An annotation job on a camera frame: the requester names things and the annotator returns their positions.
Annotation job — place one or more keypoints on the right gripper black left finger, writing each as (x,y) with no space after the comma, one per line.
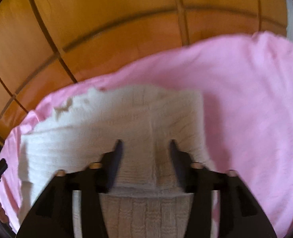
(52,214)

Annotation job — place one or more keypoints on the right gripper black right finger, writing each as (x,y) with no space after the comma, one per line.
(240,213)

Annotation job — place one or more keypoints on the cream knitted sweater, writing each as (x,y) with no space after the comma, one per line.
(145,200)

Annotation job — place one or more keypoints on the pink bed sheet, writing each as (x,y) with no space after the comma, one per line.
(247,84)

